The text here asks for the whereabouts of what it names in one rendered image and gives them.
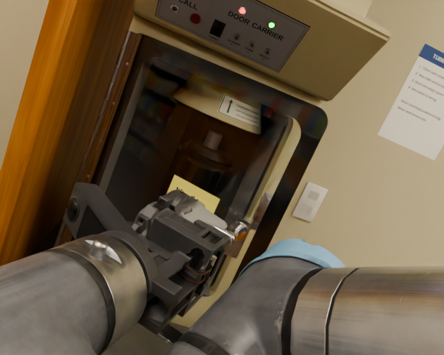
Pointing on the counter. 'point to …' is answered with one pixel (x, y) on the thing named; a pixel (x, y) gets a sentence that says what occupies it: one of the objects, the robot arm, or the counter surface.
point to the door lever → (238, 228)
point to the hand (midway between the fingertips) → (191, 217)
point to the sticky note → (211, 202)
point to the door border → (102, 126)
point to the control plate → (209, 13)
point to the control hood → (307, 44)
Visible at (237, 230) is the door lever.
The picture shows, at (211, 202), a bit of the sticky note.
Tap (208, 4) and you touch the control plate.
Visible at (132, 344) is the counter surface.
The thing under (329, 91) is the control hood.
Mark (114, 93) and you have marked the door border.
